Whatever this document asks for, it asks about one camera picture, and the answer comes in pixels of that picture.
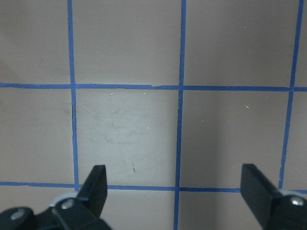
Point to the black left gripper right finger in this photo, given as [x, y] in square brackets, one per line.
[273, 208]

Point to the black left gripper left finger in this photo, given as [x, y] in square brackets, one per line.
[79, 212]

